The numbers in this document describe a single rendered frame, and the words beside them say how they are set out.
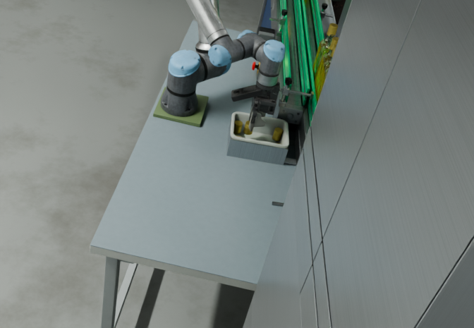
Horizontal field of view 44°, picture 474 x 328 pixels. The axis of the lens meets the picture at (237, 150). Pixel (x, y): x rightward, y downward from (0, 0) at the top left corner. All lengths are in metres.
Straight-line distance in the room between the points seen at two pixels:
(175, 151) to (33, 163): 1.22
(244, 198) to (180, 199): 0.23
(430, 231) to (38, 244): 2.35
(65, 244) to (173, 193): 0.94
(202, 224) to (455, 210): 1.39
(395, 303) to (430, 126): 0.21
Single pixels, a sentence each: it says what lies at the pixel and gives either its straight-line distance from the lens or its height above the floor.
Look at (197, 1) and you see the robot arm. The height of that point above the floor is 1.26.
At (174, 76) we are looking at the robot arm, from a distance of 2.24.
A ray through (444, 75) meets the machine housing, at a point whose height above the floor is 1.84.
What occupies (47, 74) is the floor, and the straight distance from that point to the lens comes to 3.90.
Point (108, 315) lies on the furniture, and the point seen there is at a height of 0.36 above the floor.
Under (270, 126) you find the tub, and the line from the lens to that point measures 2.30.
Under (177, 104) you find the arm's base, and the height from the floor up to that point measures 0.82.
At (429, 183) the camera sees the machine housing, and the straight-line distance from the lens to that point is 0.66.
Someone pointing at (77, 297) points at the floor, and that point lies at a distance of 2.64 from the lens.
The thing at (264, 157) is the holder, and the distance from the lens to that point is 2.20.
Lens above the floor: 2.13
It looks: 38 degrees down
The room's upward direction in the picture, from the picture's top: 14 degrees clockwise
